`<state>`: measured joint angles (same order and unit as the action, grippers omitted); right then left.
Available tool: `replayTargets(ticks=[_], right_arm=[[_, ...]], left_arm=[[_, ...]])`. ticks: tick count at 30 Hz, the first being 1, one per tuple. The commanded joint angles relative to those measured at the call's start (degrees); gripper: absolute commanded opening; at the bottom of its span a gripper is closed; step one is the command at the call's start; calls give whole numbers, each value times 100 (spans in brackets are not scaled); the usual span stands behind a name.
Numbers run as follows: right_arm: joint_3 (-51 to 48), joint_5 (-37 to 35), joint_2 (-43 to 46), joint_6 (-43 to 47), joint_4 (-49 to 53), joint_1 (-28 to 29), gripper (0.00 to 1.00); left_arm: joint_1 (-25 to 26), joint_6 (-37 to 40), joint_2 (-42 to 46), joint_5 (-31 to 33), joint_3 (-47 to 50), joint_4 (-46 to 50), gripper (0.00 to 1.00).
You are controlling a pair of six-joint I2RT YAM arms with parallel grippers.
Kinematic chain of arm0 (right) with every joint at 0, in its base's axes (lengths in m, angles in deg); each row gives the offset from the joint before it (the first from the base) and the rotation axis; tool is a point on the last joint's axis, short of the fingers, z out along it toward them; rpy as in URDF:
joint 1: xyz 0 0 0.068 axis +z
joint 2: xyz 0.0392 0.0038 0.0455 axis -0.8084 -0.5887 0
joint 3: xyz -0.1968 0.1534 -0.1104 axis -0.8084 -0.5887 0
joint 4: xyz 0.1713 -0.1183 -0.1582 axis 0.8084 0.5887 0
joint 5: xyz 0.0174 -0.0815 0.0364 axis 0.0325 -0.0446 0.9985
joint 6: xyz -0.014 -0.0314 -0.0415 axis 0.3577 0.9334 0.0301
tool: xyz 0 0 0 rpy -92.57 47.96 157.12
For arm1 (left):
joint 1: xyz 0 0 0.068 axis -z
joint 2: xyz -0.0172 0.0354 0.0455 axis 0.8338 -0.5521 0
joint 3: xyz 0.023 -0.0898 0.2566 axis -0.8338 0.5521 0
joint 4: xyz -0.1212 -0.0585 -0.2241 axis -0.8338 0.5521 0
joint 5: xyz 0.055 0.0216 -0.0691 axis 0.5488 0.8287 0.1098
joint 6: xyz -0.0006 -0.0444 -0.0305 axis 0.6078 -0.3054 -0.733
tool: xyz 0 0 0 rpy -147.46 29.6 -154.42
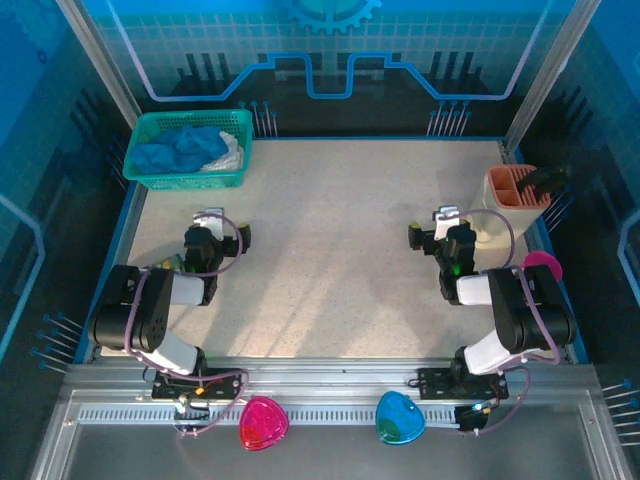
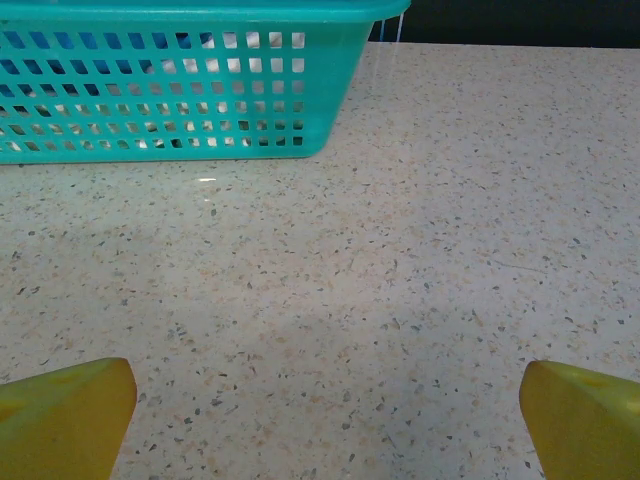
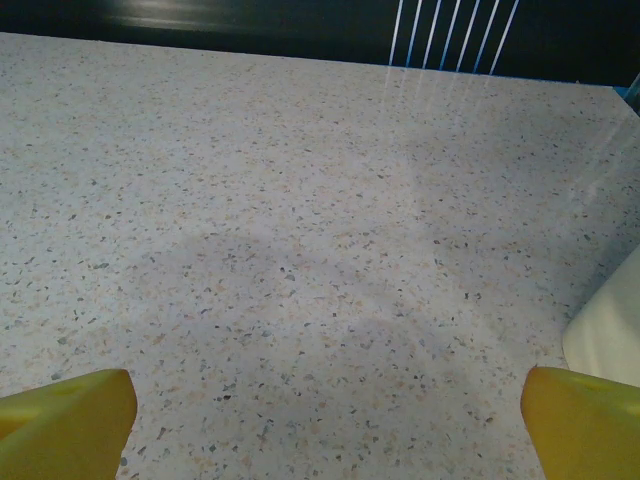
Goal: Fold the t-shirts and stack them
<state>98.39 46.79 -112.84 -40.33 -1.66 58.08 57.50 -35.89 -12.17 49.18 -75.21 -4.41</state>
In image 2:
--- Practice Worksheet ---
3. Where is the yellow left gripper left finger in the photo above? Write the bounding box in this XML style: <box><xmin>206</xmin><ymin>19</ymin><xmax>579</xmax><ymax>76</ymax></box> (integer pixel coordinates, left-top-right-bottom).
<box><xmin>0</xmin><ymin>356</ymin><xmax>138</xmax><ymax>480</ymax></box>

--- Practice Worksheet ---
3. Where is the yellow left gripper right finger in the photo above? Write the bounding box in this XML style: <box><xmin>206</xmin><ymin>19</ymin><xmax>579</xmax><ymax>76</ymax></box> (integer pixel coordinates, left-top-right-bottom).
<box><xmin>518</xmin><ymin>360</ymin><xmax>640</xmax><ymax>480</ymax></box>

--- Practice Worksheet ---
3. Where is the blue t-shirt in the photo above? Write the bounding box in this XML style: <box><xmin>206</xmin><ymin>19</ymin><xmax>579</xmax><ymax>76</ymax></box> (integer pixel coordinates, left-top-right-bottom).
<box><xmin>0</xmin><ymin>31</ymin><xmax>214</xmax><ymax>97</ymax></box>

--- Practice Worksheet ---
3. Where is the white t-shirt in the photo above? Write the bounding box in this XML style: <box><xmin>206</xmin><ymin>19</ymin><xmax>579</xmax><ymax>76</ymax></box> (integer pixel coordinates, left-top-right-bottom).
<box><xmin>134</xmin><ymin>31</ymin><xmax>306</xmax><ymax>151</ymax></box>

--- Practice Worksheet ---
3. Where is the teal plastic basket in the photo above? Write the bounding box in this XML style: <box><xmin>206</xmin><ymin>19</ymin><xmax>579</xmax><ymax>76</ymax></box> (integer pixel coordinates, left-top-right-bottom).
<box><xmin>0</xmin><ymin>0</ymin><xmax>412</xmax><ymax>165</ymax></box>

